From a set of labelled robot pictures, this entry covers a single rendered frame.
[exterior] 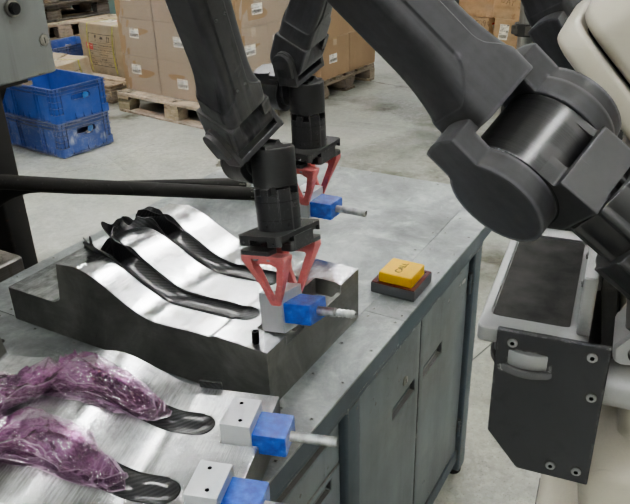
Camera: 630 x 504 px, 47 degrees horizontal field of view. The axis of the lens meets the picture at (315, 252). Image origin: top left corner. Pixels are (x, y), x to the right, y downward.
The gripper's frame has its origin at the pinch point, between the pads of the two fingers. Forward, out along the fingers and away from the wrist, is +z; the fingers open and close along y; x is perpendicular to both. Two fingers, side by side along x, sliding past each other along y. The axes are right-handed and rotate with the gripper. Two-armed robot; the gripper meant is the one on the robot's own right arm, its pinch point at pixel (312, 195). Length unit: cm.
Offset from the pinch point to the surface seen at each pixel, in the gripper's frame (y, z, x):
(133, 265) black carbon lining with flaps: 29.2, 2.9, -14.5
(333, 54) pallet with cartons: -391, 62, -214
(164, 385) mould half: 45.4, 8.0, 4.7
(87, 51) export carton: -329, 58, -412
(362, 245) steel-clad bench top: -13.9, 15.2, 2.2
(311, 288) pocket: 17.0, 7.5, 9.4
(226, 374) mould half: 36.2, 11.6, 7.0
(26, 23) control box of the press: -7, -25, -73
